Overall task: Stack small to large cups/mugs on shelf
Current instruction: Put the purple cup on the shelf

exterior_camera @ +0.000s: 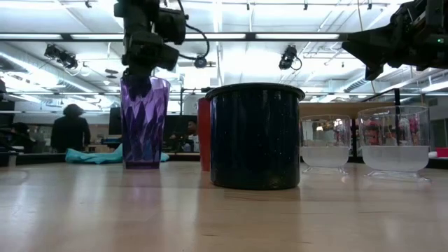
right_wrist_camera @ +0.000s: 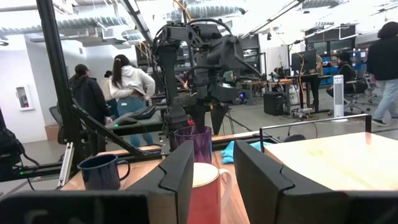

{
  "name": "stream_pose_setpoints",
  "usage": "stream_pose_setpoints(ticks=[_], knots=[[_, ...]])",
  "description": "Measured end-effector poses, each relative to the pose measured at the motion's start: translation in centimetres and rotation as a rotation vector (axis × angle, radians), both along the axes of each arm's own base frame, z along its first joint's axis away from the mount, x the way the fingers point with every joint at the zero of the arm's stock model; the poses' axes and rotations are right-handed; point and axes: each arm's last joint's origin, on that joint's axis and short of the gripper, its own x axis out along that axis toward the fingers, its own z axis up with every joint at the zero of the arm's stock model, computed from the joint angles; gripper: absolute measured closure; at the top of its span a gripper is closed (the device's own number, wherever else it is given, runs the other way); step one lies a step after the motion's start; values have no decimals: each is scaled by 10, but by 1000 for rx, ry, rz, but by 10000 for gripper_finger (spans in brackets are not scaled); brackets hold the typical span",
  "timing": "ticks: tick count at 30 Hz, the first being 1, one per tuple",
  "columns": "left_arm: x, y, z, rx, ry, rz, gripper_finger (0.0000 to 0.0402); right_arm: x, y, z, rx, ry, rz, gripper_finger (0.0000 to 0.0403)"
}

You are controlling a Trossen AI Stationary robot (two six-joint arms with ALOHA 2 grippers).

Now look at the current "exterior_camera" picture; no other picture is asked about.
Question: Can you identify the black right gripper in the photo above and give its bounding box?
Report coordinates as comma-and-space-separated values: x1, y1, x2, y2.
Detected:
342, 0, 448, 81

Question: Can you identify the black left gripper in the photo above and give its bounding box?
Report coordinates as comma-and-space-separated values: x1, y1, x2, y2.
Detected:
120, 29, 180, 101

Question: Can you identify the purple faceted plastic cup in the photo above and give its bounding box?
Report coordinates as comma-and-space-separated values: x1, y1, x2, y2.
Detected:
120, 76, 172, 171

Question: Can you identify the red plastic cup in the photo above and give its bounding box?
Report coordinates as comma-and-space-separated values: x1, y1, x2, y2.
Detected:
197, 97, 212, 172

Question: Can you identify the large clear footed cup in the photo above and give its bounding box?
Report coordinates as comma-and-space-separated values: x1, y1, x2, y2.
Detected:
357, 105, 431, 183

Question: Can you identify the dark blue enamel mug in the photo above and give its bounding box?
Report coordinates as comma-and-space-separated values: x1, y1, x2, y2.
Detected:
204, 83, 306, 191

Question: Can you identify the wooden shelf with black legs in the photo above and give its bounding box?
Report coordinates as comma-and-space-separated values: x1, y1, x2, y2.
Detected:
299, 87, 406, 168

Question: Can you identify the black computer monitor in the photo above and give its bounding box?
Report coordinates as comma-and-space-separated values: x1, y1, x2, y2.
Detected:
108, 107, 123, 136

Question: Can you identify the person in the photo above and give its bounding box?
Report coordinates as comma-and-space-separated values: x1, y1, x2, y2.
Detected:
50, 103, 92, 154
10, 122, 36, 154
183, 120, 200, 153

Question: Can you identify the teal cloth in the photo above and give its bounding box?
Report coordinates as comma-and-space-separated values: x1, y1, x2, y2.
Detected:
65, 142, 171, 165

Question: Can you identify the small clear footed cup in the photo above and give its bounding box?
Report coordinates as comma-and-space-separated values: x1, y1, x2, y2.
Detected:
300, 114, 352, 175

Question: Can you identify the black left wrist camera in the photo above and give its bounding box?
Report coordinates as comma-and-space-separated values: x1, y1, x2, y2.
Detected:
153, 6, 188, 46

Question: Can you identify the black ceiling-mounted camera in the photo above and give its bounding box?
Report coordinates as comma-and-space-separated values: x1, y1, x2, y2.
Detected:
279, 44, 302, 71
44, 44, 79, 70

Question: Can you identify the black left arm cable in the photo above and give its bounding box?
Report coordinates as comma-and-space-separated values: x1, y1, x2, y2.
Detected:
176, 0, 211, 61

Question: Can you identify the black overhead frame bar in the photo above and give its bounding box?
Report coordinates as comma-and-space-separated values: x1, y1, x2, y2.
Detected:
0, 32, 349, 42

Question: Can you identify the black table edge rail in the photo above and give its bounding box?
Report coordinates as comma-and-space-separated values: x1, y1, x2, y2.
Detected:
0, 152, 448, 171

